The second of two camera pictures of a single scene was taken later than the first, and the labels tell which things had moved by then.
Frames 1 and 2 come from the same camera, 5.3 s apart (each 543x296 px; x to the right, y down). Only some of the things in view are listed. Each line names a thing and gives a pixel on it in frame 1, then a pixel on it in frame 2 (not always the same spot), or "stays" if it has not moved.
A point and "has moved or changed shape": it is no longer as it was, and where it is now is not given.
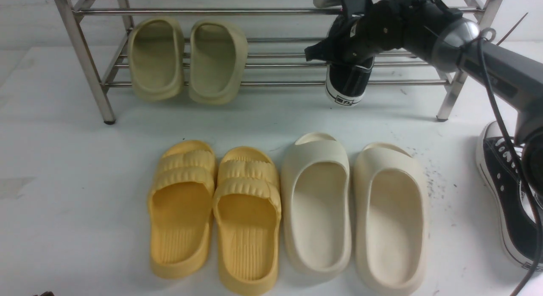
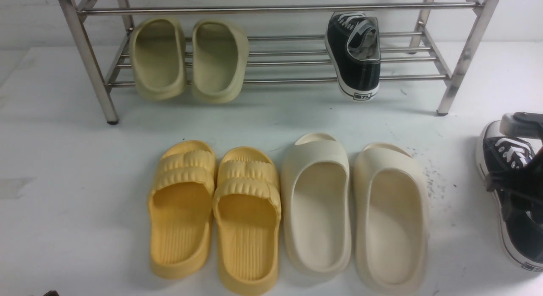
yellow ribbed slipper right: x=247 y=205 stays
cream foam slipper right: x=391 y=236 stays
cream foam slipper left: x=317 y=221 stays
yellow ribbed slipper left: x=181 y=203 stays
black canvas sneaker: x=346 y=80 has moved or changed shape
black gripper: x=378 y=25 to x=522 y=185
